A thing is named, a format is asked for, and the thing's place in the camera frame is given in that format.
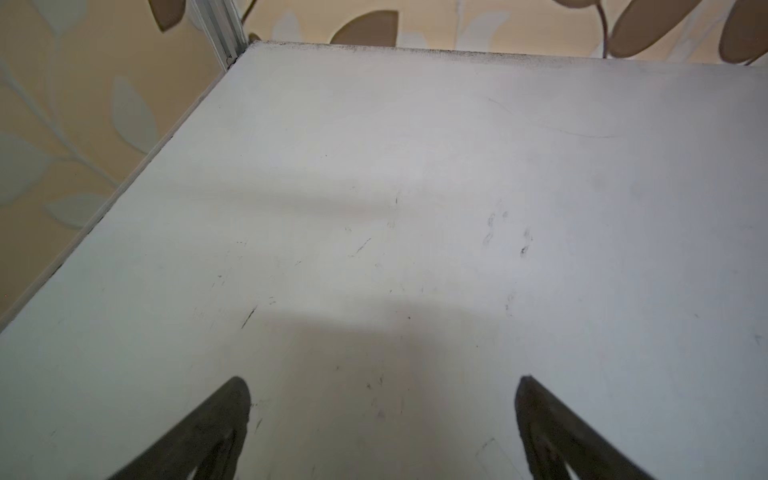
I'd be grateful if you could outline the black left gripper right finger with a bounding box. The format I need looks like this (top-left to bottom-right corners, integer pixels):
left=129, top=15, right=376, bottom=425
left=515, top=376, right=651, bottom=479

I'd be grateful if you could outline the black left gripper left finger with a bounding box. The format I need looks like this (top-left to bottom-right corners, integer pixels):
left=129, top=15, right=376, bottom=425
left=111, top=376, right=251, bottom=479

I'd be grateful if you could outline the aluminium frame post left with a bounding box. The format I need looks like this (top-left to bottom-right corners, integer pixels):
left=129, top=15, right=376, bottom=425
left=187, top=0, right=249, bottom=70

